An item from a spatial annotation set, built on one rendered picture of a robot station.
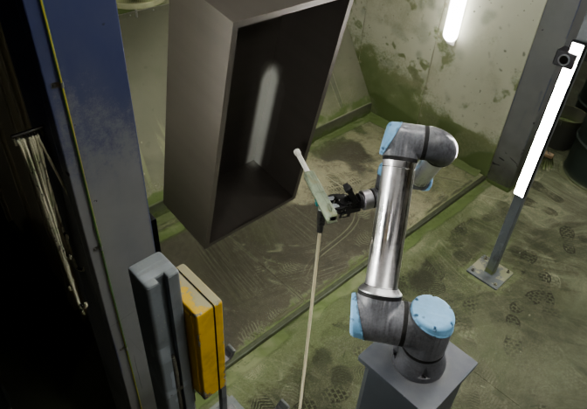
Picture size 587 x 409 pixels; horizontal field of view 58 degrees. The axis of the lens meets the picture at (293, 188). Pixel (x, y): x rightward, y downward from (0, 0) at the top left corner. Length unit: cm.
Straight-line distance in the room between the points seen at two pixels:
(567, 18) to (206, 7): 226
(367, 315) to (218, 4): 112
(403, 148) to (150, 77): 201
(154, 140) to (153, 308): 252
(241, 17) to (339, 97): 251
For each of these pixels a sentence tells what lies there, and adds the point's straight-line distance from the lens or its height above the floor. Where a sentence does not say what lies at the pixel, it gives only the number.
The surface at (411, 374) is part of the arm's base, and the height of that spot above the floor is 67.
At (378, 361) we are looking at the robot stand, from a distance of 199.
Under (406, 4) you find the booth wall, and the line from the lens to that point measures 403.
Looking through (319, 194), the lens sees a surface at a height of 84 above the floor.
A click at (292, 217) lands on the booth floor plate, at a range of 337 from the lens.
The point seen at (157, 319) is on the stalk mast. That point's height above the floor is 156.
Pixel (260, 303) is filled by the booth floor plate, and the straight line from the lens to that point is 287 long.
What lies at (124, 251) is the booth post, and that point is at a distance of 150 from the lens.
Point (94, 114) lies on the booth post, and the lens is 125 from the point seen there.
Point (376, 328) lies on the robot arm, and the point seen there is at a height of 86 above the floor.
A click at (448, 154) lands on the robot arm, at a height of 130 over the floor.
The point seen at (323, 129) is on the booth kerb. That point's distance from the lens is 409.
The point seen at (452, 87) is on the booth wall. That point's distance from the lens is 396.
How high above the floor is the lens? 226
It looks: 38 degrees down
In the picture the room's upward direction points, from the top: 4 degrees clockwise
